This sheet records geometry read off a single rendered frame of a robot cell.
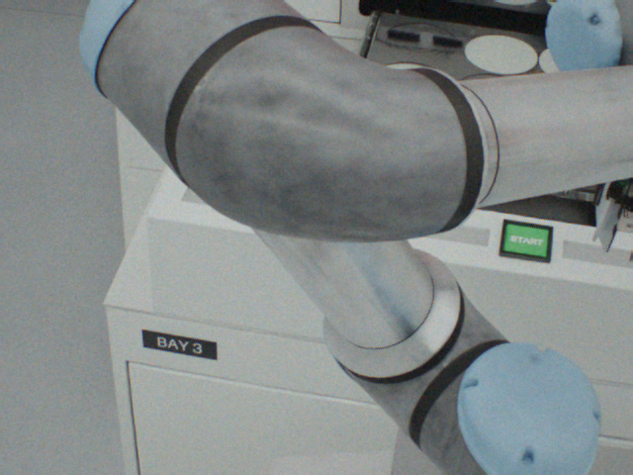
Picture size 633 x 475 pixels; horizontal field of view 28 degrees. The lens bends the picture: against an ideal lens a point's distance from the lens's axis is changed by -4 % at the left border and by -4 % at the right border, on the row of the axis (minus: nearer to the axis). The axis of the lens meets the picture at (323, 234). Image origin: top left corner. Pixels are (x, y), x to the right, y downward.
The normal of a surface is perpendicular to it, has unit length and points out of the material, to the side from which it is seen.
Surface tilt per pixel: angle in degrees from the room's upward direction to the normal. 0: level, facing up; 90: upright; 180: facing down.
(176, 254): 90
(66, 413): 0
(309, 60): 17
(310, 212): 95
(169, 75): 54
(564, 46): 88
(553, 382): 8
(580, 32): 88
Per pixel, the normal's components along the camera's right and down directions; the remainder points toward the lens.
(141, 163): -0.18, 0.63
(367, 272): 0.54, 0.58
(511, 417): 0.15, -0.69
